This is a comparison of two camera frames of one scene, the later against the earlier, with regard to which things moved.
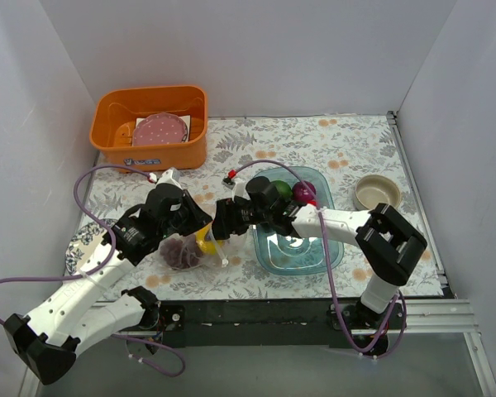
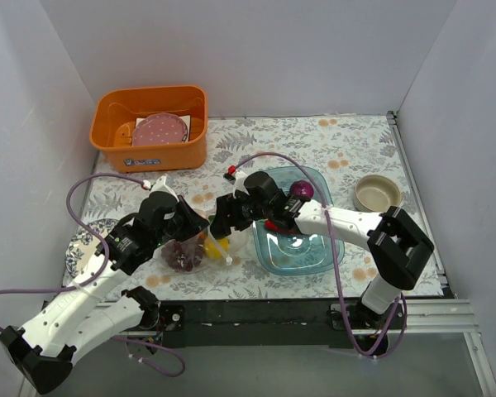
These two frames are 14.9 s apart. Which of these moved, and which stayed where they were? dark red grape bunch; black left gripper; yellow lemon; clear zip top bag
Moved: yellow lemon
Stayed: clear zip top bag; dark red grape bunch; black left gripper
